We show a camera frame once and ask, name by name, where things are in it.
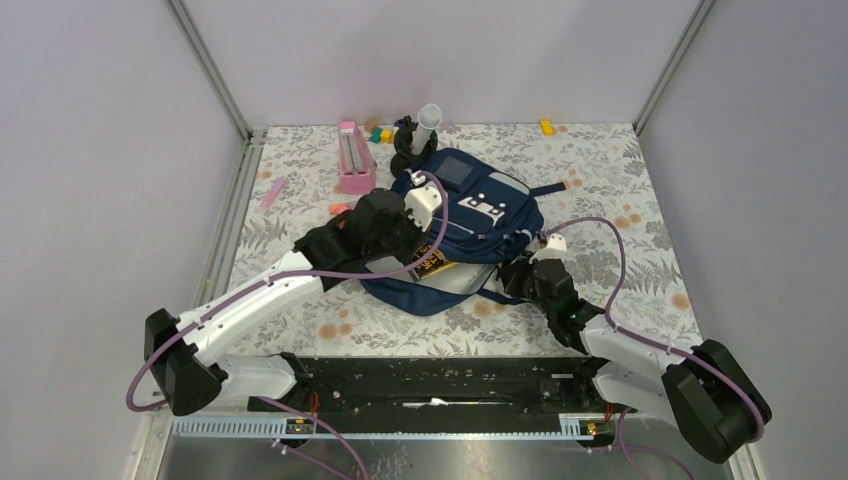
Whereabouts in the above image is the treehouse paperback book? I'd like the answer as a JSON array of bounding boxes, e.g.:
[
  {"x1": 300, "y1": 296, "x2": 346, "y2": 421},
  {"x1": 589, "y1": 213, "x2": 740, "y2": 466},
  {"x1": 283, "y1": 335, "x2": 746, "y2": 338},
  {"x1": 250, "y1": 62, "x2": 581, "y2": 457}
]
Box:
[{"x1": 410, "y1": 245, "x2": 456, "y2": 281}]

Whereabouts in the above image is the navy blue backpack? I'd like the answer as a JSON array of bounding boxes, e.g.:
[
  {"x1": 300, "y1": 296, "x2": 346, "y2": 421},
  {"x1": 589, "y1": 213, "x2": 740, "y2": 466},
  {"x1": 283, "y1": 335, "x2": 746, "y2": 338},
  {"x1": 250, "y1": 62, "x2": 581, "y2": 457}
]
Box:
[{"x1": 361, "y1": 148, "x2": 566, "y2": 317}]

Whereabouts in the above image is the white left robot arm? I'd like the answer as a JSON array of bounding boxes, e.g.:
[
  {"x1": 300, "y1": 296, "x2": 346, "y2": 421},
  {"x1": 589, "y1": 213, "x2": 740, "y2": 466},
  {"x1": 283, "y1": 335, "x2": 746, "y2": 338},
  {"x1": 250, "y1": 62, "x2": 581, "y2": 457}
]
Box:
[{"x1": 139, "y1": 181, "x2": 448, "y2": 416}]

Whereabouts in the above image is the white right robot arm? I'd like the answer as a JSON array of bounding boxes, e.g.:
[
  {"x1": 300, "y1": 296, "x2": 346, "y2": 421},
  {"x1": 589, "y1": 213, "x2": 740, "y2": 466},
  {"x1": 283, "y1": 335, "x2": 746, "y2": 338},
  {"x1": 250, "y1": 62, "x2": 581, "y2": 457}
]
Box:
[{"x1": 497, "y1": 258, "x2": 773, "y2": 464}]

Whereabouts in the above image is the pink rack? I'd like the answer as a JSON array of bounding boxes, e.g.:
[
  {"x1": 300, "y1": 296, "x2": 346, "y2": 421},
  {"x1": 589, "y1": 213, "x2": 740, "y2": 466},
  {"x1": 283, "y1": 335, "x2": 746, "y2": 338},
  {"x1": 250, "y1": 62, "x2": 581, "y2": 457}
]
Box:
[{"x1": 338, "y1": 121, "x2": 376, "y2": 195}]

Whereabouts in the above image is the green block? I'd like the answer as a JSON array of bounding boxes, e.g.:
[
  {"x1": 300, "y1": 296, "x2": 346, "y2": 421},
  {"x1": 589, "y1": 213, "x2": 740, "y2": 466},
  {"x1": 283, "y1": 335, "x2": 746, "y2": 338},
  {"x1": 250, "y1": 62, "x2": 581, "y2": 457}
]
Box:
[{"x1": 369, "y1": 128, "x2": 384, "y2": 144}]

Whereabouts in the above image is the black round stand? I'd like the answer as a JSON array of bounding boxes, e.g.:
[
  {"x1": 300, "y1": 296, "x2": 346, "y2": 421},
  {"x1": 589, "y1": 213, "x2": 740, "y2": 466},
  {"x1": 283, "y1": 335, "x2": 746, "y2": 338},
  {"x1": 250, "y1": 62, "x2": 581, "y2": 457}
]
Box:
[{"x1": 390, "y1": 118, "x2": 438, "y2": 178}]

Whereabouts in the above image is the brown round block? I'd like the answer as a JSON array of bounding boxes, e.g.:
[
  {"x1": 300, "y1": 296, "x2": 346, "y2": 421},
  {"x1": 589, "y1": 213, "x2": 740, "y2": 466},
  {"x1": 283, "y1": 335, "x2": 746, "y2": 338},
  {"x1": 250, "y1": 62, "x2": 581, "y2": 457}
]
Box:
[{"x1": 364, "y1": 118, "x2": 379, "y2": 134}]

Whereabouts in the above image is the white cylinder on stand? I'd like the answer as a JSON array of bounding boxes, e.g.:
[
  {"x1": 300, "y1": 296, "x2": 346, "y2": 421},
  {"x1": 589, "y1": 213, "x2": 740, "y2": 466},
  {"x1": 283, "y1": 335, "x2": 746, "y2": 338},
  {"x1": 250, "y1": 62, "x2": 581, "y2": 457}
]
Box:
[{"x1": 411, "y1": 103, "x2": 442, "y2": 155}]

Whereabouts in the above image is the pink highlighter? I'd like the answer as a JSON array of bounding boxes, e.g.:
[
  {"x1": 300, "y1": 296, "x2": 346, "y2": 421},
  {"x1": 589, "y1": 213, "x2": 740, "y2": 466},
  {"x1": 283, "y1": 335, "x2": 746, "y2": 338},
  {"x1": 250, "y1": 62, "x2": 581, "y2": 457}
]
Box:
[{"x1": 260, "y1": 177, "x2": 287, "y2": 213}]

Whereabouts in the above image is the yellow block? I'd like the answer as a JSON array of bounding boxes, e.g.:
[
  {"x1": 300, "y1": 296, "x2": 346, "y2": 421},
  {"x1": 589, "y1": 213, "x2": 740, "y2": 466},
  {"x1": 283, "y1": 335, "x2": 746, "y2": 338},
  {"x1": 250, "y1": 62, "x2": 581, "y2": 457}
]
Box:
[{"x1": 539, "y1": 119, "x2": 556, "y2": 136}]

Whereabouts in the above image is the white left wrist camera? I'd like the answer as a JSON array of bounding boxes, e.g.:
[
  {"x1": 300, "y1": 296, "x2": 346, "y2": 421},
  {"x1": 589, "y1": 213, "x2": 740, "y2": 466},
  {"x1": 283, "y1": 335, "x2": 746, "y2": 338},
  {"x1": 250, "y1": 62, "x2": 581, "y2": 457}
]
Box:
[{"x1": 404, "y1": 171, "x2": 445, "y2": 232}]

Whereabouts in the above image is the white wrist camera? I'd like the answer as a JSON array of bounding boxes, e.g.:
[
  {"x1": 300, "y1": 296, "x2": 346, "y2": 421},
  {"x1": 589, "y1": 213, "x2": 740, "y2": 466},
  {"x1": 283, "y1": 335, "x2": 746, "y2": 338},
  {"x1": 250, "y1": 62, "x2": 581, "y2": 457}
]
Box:
[
  {"x1": 404, "y1": 171, "x2": 445, "y2": 232},
  {"x1": 530, "y1": 234, "x2": 567, "y2": 263}
]

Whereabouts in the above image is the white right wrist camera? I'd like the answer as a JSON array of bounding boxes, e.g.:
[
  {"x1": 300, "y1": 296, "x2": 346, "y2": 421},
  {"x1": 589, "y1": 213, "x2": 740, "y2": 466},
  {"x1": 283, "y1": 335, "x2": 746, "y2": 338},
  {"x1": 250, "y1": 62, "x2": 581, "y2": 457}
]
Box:
[{"x1": 530, "y1": 234, "x2": 567, "y2": 263}]

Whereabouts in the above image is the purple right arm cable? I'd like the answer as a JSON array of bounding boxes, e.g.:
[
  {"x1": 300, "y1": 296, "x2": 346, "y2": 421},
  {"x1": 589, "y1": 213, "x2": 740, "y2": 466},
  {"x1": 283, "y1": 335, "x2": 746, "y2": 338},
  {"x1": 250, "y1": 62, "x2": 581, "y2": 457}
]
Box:
[{"x1": 539, "y1": 216, "x2": 766, "y2": 480}]

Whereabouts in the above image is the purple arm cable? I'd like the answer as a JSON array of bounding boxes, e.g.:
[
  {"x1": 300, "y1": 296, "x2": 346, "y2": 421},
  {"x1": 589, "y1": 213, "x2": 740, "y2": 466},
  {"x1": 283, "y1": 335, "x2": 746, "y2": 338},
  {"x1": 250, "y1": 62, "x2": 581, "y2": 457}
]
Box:
[
  {"x1": 125, "y1": 170, "x2": 450, "y2": 480},
  {"x1": 539, "y1": 216, "x2": 766, "y2": 480}
]

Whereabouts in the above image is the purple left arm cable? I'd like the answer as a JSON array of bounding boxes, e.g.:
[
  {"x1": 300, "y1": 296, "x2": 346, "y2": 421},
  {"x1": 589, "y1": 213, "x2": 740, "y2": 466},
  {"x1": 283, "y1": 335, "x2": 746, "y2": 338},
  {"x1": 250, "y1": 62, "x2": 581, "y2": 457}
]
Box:
[{"x1": 125, "y1": 170, "x2": 450, "y2": 480}]

